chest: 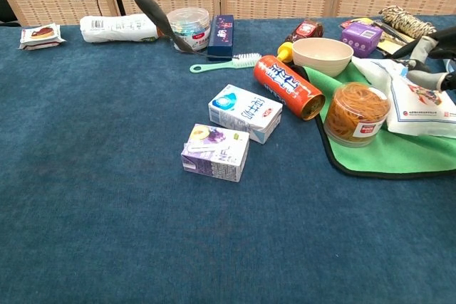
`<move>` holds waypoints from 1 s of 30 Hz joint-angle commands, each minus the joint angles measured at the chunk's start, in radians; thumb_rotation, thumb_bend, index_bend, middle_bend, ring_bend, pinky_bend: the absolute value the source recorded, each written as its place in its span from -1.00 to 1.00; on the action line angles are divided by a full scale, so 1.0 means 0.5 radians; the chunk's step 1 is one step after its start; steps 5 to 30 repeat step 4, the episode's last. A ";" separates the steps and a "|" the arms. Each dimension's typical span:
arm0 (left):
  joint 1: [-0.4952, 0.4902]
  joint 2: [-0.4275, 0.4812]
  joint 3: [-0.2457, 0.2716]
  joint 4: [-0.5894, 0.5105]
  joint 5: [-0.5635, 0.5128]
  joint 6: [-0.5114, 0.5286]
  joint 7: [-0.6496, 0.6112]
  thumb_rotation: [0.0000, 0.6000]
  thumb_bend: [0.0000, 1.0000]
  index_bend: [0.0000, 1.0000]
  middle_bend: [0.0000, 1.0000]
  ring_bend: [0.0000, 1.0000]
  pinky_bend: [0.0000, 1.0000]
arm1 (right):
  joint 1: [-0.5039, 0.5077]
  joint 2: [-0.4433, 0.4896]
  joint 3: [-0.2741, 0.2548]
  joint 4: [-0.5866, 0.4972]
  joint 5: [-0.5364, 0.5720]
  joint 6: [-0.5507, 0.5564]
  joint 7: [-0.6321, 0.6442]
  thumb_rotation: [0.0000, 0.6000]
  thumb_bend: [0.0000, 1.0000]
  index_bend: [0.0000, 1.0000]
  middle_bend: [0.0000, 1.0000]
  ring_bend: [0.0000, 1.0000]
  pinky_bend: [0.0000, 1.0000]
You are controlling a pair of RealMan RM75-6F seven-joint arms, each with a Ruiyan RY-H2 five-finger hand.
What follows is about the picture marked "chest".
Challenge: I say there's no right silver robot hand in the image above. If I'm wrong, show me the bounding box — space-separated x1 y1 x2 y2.
390 26 456 92

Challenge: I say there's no wrapped snack cake packet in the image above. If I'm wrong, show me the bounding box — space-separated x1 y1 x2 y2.
19 23 67 51

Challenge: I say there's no white plastic drink bottle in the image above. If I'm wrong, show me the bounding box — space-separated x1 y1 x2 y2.
79 14 165 44

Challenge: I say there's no large white printed bag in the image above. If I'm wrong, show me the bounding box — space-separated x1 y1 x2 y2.
352 56 456 140

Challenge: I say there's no small purple box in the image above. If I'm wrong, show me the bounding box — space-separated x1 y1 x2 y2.
341 21 384 58

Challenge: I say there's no clear tub of rubber bands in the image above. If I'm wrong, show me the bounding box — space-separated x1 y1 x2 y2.
323 82 392 148

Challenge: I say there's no green cloth black trim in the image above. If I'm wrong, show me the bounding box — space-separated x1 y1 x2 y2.
295 60 456 180

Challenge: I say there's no beige plastic bowl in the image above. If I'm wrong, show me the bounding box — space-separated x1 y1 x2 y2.
291 37 354 78

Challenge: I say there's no red sauce bottle yellow cap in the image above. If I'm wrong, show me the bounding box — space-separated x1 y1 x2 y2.
276 19 324 63

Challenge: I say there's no clear tub of clips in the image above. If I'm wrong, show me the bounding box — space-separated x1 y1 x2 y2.
166 6 211 52

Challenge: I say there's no orange-red drink can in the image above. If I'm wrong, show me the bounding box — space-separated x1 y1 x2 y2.
253 54 326 121

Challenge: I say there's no dark blue tall box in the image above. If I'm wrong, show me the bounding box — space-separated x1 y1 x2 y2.
207 14 235 62

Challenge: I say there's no teal hair brush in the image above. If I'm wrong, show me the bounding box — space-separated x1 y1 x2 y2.
189 53 263 74

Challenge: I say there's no white and blue milk carton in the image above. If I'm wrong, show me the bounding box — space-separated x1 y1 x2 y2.
207 83 284 145

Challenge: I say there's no purple juice carton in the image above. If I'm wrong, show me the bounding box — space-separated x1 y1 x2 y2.
180 123 251 183

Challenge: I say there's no bundle of braided rope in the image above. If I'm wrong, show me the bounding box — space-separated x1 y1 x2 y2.
378 5 437 40

